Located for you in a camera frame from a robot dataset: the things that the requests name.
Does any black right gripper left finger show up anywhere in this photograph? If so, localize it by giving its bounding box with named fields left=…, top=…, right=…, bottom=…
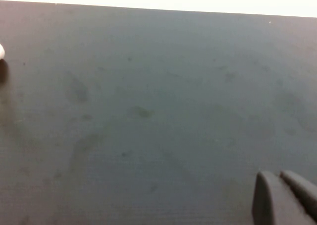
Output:
left=252, top=171, right=317, bottom=225

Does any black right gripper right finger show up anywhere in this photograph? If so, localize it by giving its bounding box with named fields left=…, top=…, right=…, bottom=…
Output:
left=279, top=170, right=317, bottom=215

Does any black table mat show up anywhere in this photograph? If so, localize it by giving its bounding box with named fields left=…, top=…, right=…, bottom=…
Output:
left=0, top=0, right=317, bottom=225

